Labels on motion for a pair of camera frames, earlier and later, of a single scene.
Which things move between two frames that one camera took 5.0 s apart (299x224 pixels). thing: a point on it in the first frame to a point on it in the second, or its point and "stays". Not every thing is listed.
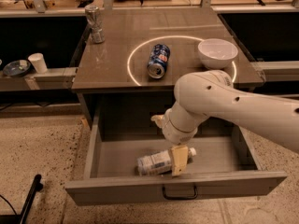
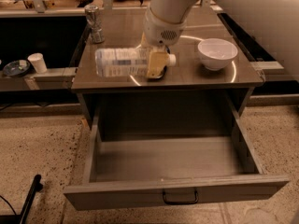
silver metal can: [95, 23] stays
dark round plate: [17, 68] stays
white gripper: [172, 133] to [159, 32]
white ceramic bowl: [217, 53] stays
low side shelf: [54, 78] stays
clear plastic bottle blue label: [159, 162] to [124, 62]
